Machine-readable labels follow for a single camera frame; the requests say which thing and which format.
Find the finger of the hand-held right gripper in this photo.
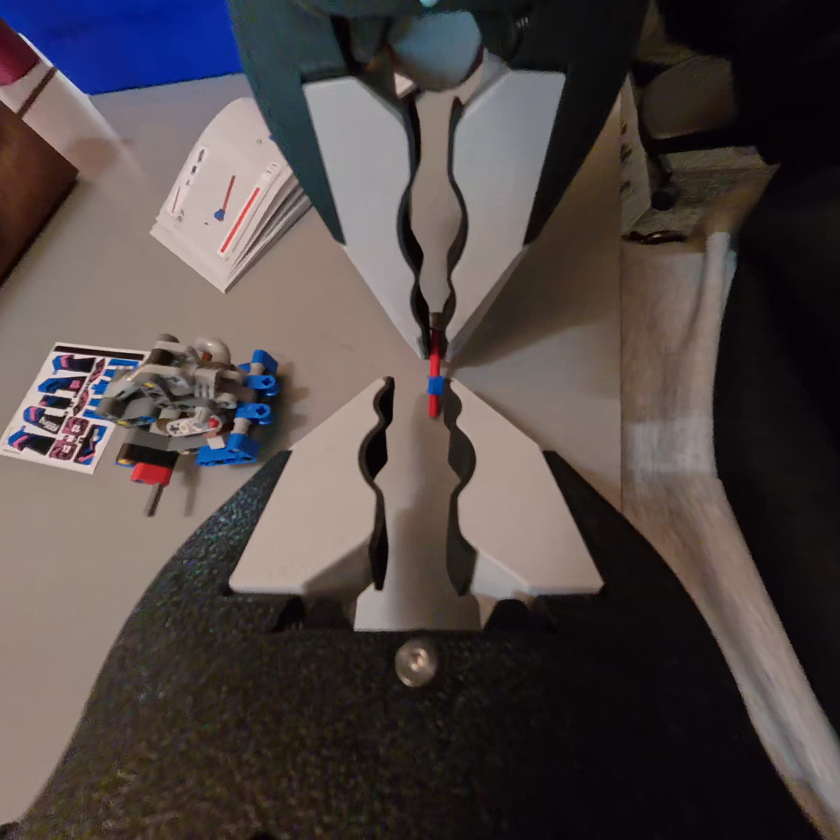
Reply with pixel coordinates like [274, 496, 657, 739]
[304, 74, 435, 360]
[441, 56, 570, 363]

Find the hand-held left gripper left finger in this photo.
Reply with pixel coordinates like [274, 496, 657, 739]
[228, 376, 396, 632]

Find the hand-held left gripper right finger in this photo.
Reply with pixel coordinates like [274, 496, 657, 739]
[445, 377, 606, 599]

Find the red lego axle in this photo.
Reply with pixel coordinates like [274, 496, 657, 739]
[425, 327, 448, 421]

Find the lego instruction booklet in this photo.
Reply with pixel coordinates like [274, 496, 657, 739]
[149, 97, 314, 295]

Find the grey and blue lego assembly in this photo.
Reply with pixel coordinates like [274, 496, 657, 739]
[97, 333, 284, 519]

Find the lego sticker sheet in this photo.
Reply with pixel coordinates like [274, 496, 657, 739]
[0, 342, 149, 475]

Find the blue board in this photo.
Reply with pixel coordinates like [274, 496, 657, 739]
[0, 0, 248, 97]

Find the black chair caster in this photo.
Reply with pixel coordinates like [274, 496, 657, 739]
[646, 131, 682, 212]

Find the maroon cylinder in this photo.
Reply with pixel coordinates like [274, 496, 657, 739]
[0, 16, 42, 88]

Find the dark brown wooden furniture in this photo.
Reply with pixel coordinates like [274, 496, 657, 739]
[0, 104, 80, 284]

